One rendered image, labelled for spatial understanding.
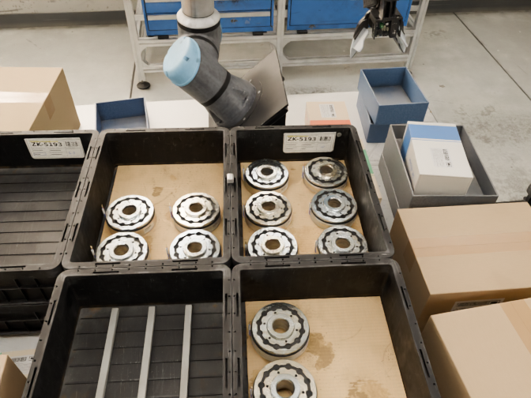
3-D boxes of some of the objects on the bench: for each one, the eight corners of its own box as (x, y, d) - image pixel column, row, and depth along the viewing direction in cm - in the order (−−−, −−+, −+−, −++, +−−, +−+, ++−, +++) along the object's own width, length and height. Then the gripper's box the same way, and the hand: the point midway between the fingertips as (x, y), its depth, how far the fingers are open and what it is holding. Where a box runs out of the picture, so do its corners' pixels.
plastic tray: (378, 166, 138) (381, 152, 135) (445, 165, 139) (450, 152, 136) (399, 237, 120) (404, 224, 116) (477, 236, 120) (484, 223, 117)
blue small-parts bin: (99, 121, 151) (94, 102, 146) (148, 114, 154) (144, 96, 149) (100, 162, 137) (95, 142, 132) (153, 154, 140) (149, 135, 135)
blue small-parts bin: (355, 105, 160) (359, 87, 155) (400, 105, 160) (404, 87, 155) (366, 142, 146) (370, 124, 141) (415, 142, 146) (420, 124, 141)
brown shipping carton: (410, 336, 101) (430, 294, 89) (382, 253, 116) (397, 208, 105) (544, 325, 103) (581, 283, 92) (500, 245, 118) (527, 201, 107)
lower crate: (4, 201, 126) (-14, 167, 117) (119, 197, 127) (110, 164, 119) (-59, 341, 98) (-88, 309, 89) (90, 334, 100) (75, 303, 91)
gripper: (352, -2, 115) (347, 71, 130) (432, -10, 116) (419, 63, 130) (344, -16, 121) (340, 54, 136) (421, -24, 122) (409, 47, 136)
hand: (376, 54), depth 135 cm, fingers open, 14 cm apart
